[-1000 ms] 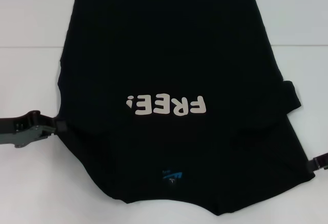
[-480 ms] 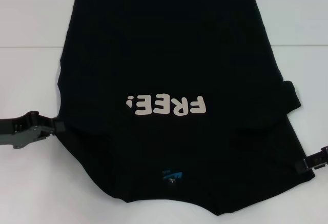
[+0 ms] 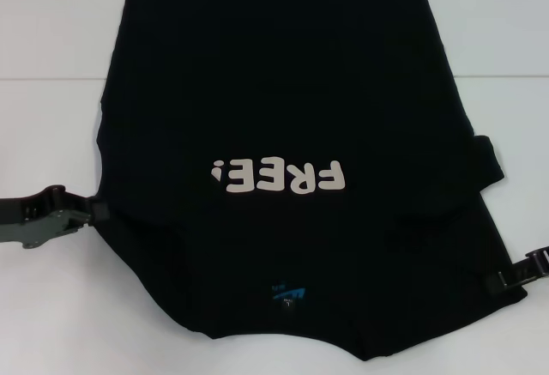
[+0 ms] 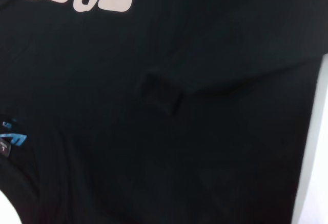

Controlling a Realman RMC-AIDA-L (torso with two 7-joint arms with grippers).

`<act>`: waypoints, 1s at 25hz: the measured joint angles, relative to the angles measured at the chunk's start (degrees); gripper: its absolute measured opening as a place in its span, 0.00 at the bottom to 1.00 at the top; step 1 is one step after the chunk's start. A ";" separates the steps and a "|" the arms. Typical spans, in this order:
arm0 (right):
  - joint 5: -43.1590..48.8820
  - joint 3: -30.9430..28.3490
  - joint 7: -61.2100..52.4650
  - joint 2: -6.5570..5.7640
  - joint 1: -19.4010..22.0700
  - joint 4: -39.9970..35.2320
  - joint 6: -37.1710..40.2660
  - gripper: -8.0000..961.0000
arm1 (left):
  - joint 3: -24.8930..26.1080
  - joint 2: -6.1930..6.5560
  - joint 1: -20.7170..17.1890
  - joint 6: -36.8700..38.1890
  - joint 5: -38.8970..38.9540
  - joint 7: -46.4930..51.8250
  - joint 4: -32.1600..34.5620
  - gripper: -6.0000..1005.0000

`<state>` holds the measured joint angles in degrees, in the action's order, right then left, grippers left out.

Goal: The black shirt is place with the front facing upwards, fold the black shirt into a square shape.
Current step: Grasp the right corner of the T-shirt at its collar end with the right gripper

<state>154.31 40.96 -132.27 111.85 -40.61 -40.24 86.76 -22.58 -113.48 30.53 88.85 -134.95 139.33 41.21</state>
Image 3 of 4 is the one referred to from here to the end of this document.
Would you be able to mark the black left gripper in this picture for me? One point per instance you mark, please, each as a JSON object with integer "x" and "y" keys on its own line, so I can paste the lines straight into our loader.
{"x": 34, "y": 220}

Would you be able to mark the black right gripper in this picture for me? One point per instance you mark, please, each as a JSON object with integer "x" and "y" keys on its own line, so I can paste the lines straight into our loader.
{"x": 539, "y": 261}

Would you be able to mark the black t-shirt with FREE print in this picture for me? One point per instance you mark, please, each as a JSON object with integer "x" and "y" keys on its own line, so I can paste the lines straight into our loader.
{"x": 279, "y": 92}

